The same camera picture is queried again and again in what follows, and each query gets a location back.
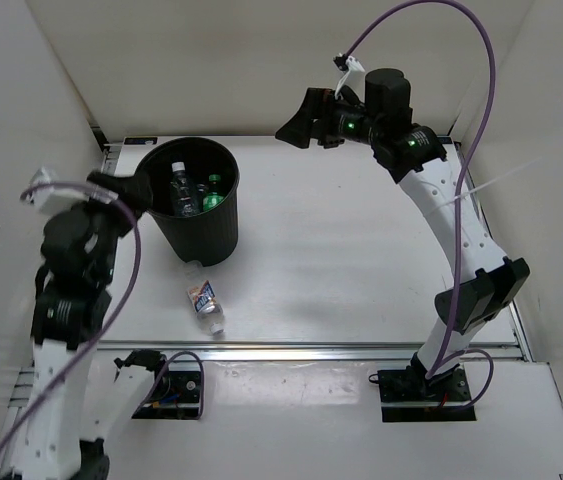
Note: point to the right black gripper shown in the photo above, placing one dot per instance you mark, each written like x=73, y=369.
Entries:
x=321, y=105

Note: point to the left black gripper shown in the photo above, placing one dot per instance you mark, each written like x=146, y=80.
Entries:
x=135, y=189

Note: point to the clear unlabelled plastic bottle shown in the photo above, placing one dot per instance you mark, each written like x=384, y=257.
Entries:
x=183, y=193

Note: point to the green plastic soda bottle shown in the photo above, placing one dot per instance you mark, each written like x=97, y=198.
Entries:
x=213, y=196

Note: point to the clear bottle white blue label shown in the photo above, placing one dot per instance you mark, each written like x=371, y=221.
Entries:
x=200, y=292

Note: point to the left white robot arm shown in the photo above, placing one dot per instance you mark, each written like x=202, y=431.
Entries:
x=69, y=320

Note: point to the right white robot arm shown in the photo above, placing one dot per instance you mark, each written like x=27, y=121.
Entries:
x=486, y=278

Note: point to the black plastic waste bin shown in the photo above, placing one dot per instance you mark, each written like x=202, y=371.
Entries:
x=212, y=236

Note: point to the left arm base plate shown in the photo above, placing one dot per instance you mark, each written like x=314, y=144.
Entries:
x=179, y=396

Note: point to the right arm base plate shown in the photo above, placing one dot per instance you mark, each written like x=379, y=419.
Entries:
x=404, y=400

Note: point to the aluminium table frame rail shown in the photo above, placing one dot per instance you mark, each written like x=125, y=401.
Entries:
x=333, y=278

